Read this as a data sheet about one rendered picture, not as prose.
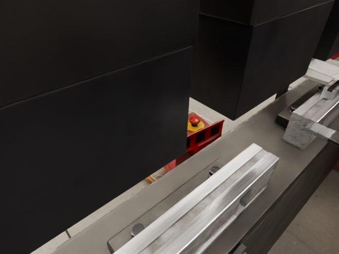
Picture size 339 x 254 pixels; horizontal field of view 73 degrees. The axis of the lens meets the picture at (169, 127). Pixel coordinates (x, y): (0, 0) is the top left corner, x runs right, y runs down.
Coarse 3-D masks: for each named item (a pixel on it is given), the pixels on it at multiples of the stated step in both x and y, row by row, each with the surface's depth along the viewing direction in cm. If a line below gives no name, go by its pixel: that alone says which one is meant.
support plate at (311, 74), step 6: (330, 60) 75; (336, 66) 72; (306, 72) 68; (312, 72) 68; (306, 78) 67; (312, 78) 66; (318, 78) 65; (324, 78) 65; (330, 78) 65; (324, 84) 64
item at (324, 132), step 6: (306, 126) 47; (312, 126) 47; (318, 126) 47; (324, 126) 47; (312, 132) 46; (318, 132) 46; (324, 132) 46; (330, 132) 46; (336, 132) 46; (324, 138) 45; (330, 138) 44; (336, 138) 44; (336, 144) 44
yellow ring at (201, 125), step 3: (189, 123) 84; (198, 123) 84; (201, 123) 84; (189, 126) 83; (192, 126) 83; (198, 126) 83; (201, 126) 83; (189, 129) 82; (192, 129) 82; (195, 129) 82; (198, 129) 82
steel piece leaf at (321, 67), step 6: (312, 60) 74; (318, 60) 74; (312, 66) 71; (318, 66) 71; (324, 66) 71; (330, 66) 71; (318, 72) 68; (324, 72) 68; (330, 72) 68; (336, 72) 68
